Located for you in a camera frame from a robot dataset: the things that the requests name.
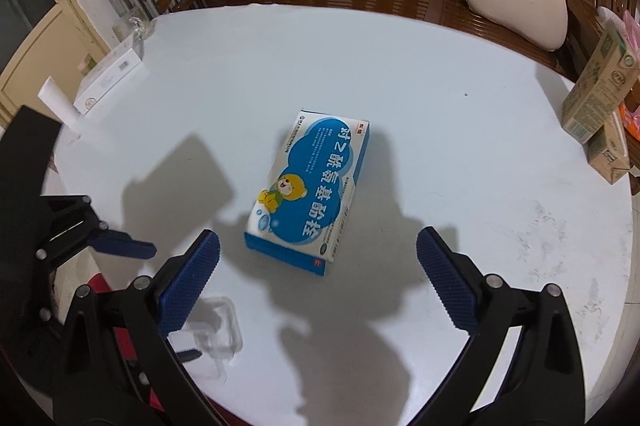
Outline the glass ashtray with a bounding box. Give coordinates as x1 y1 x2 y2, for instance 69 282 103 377
114 15 157 44

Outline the tall green carton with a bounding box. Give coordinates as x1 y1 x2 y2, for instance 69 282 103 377
561 26 640 144

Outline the flat white box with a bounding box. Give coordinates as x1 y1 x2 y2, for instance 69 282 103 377
74 48 146 114

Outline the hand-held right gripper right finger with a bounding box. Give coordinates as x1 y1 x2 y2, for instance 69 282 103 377
416 226 586 426

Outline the pink plastic bag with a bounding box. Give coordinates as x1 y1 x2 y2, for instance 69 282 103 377
597 6 640 67

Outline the white tube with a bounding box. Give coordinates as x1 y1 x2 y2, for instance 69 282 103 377
38 76 83 139

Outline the orange packet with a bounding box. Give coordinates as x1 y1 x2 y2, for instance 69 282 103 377
619 101 640 139

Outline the cream glass-door cabinet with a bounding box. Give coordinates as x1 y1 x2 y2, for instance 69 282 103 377
0 0 171 122

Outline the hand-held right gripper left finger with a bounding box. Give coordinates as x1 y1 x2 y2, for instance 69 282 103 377
52 229 236 426

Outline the small tan carton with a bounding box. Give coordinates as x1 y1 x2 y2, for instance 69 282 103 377
587 111 632 185

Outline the blue white medicine box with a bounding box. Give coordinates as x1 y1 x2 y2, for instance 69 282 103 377
244 107 372 278

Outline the clear plastic tray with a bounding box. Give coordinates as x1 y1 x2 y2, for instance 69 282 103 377
167 296 244 379

